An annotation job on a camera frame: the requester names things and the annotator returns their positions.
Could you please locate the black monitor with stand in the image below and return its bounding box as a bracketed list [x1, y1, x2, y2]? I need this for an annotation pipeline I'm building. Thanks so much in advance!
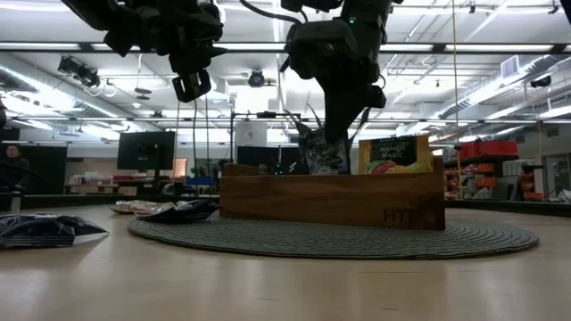
[116, 130, 177, 188]

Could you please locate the white ceiling vent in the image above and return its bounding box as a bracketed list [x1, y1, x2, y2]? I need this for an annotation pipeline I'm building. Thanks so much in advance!
[500, 55, 521, 79]

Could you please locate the dark blue tea bag packet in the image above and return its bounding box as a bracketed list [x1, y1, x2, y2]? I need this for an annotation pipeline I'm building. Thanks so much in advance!
[297, 119, 352, 176]
[0, 213, 110, 250]
[133, 199, 220, 225]

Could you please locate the round grey woven placemat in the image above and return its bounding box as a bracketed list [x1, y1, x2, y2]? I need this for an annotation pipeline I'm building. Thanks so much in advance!
[128, 212, 540, 261]

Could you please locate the snake plant in white pot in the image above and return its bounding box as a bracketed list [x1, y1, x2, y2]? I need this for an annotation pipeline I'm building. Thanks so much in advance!
[285, 104, 374, 144]

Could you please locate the person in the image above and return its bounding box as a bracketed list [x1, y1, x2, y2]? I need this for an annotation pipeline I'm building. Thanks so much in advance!
[0, 143, 31, 193]

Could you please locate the black rig camera with cable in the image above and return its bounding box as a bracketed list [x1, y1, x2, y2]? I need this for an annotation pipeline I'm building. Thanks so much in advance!
[56, 55, 103, 89]

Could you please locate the shelf with red bins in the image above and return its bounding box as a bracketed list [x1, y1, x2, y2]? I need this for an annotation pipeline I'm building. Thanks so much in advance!
[445, 140, 545, 202]

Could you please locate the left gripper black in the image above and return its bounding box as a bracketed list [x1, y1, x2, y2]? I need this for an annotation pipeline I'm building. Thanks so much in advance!
[151, 0, 228, 103]

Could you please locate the wooden tea organizer tray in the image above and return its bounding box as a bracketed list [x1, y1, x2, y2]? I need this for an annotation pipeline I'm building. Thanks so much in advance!
[219, 155, 446, 231]

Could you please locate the white tea bag packet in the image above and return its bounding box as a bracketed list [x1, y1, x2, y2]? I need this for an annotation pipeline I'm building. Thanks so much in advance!
[109, 199, 176, 216]

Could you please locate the yellow mango tea bag packet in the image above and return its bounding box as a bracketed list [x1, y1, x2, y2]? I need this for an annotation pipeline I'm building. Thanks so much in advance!
[359, 136, 434, 176]

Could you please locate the round black overhead camera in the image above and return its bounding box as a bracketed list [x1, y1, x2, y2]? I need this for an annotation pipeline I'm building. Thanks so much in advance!
[247, 69, 268, 89]

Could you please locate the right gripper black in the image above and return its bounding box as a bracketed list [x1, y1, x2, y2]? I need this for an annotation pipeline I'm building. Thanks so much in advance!
[285, 20, 387, 144]

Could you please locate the black overhead frame beam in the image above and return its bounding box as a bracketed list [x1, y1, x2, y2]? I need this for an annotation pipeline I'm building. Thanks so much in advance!
[0, 42, 571, 55]

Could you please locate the white cabinet box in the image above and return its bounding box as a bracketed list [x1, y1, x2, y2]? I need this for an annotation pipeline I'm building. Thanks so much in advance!
[235, 120, 268, 148]

